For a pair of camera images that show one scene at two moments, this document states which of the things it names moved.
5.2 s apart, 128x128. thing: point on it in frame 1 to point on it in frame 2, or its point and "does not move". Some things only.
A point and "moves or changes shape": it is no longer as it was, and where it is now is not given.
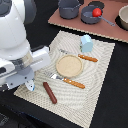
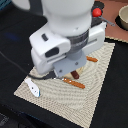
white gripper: x=16 y=72 to x=64 y=53
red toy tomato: x=96 y=12 does not move
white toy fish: x=30 y=85 moves or changes shape
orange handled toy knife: x=80 y=55 does not move
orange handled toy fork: x=76 y=84 does not move
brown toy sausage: x=50 y=92 to x=74 y=74
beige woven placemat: x=70 y=90 does not move
